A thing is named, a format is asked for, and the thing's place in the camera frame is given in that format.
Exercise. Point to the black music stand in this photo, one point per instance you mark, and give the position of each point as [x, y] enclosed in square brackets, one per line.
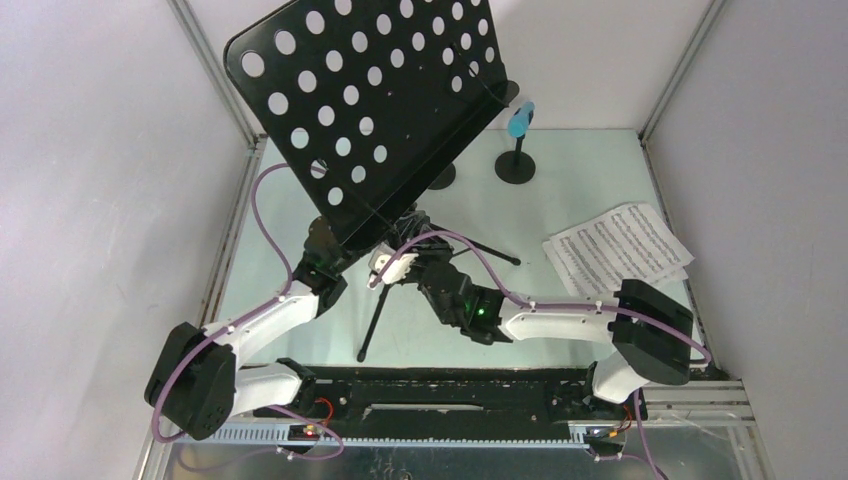
[369, 101]

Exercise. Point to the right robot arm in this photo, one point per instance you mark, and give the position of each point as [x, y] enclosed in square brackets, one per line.
[649, 335]

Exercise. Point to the sheet music page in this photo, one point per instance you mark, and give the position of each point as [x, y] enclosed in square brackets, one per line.
[597, 260]
[640, 216]

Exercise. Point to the right black microphone stand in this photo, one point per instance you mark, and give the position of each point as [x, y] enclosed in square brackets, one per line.
[515, 167]

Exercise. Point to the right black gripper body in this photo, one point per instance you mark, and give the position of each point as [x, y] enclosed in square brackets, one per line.
[428, 256]

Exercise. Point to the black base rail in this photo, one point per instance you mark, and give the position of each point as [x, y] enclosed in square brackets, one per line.
[495, 406]

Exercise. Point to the blue toy microphone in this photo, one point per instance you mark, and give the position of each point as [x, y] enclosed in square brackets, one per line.
[520, 122]

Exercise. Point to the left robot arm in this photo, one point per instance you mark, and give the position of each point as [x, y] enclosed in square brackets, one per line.
[202, 378]

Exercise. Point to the aluminium frame rail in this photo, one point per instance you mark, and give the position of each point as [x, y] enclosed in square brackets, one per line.
[699, 405]

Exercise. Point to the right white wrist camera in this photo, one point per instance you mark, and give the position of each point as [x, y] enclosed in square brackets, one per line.
[385, 270]

